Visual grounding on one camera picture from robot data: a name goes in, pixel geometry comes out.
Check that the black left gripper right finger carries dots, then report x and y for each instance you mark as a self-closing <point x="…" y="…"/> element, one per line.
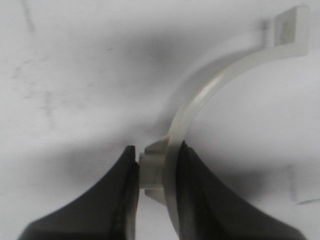
<point x="209" y="210"/>

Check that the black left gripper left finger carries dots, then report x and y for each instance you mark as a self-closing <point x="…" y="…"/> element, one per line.
<point x="107" y="211"/>

